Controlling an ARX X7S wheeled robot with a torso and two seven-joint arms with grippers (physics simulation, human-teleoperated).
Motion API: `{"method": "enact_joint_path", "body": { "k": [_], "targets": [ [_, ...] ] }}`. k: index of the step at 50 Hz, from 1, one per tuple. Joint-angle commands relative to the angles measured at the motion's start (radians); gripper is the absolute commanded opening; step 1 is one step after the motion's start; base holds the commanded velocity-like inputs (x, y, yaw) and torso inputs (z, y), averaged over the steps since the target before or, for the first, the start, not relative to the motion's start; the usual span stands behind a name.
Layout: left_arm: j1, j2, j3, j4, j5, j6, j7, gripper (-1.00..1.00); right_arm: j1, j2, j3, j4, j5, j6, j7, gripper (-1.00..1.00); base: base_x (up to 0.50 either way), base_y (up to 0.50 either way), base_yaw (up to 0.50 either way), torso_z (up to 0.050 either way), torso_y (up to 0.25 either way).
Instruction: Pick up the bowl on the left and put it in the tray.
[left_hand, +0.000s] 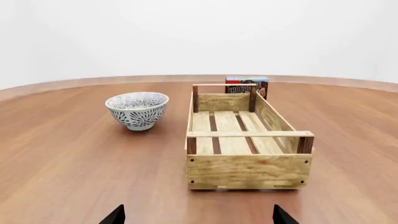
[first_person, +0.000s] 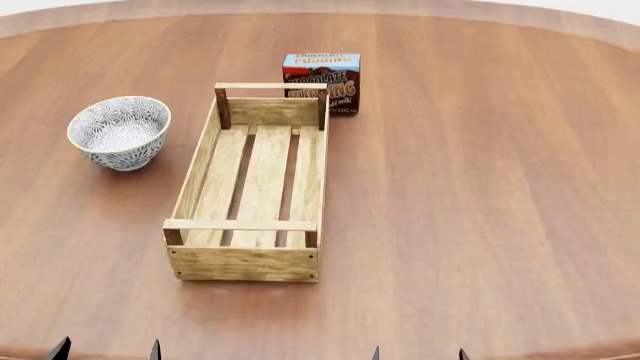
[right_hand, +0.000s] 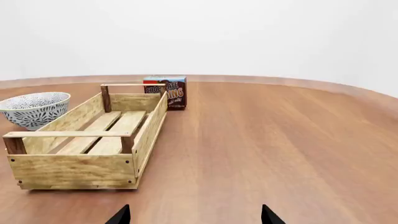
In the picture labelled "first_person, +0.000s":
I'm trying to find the wooden slatted crate tray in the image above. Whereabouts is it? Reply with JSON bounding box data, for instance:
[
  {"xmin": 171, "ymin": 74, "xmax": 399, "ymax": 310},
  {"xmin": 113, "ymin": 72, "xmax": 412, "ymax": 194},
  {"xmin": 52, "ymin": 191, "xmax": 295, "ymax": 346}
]
[{"xmin": 162, "ymin": 81, "xmax": 332, "ymax": 283}]

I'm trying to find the white floral patterned bowl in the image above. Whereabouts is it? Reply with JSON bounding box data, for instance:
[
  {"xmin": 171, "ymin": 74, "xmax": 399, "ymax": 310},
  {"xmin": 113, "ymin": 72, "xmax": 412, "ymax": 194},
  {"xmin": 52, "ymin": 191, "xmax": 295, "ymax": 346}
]
[{"xmin": 66, "ymin": 95, "xmax": 172, "ymax": 173}]

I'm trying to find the chocolate pudding box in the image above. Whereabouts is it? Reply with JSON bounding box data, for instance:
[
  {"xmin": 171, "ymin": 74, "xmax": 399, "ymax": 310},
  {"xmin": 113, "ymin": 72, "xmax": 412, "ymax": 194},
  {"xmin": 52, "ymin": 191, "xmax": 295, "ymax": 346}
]
[{"xmin": 281, "ymin": 53, "xmax": 362, "ymax": 117}]

